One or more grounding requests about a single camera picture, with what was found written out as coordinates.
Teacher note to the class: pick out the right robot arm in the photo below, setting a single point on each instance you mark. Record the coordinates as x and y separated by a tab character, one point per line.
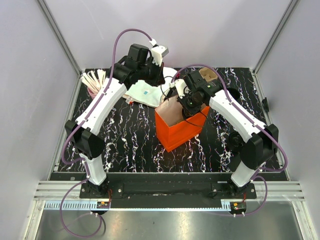
254	140

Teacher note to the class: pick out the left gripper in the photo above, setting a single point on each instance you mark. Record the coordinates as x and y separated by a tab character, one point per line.
159	79

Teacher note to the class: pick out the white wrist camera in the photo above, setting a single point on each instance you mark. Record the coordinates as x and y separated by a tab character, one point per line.
158	52
180	86

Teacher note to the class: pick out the pink holder cup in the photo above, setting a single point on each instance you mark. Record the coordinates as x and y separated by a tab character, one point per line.
92	93

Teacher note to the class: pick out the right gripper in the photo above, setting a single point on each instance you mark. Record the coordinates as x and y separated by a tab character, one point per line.
189	111

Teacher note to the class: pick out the orange paper bag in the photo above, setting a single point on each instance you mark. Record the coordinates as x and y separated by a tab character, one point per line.
172	126

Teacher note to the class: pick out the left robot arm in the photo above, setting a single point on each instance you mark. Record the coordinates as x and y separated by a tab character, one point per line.
141	63

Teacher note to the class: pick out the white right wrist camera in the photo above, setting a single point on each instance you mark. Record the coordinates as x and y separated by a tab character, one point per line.
180	86

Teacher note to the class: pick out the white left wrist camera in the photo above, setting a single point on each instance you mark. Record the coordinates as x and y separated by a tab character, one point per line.
158	52

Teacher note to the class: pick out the stack of white napkins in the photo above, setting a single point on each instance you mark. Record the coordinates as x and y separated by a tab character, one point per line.
152	96

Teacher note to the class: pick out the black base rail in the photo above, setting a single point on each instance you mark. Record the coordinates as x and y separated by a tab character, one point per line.
167	190

